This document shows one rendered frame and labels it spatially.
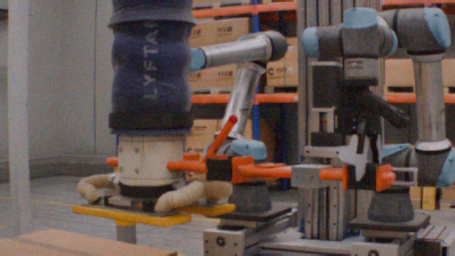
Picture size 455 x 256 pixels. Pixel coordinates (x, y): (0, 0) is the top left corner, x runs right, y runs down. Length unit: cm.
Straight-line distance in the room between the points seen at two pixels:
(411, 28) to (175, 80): 67
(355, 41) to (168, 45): 49
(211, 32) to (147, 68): 829
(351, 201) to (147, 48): 93
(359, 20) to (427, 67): 51
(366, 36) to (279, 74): 802
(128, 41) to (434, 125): 89
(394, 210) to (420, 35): 53
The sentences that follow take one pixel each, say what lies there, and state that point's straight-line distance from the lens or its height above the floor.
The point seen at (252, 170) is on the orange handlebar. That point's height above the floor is 124.
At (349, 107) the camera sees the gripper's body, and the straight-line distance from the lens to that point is 129.
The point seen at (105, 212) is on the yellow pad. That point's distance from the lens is 154.
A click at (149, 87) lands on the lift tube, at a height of 143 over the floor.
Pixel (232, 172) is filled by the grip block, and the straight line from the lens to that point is 140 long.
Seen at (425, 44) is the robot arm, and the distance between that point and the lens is 171.
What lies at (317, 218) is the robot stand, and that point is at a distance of 205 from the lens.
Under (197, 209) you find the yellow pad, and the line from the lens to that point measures 158.
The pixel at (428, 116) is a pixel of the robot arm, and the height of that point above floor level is 136.
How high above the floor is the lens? 137
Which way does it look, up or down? 5 degrees down
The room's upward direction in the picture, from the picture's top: straight up
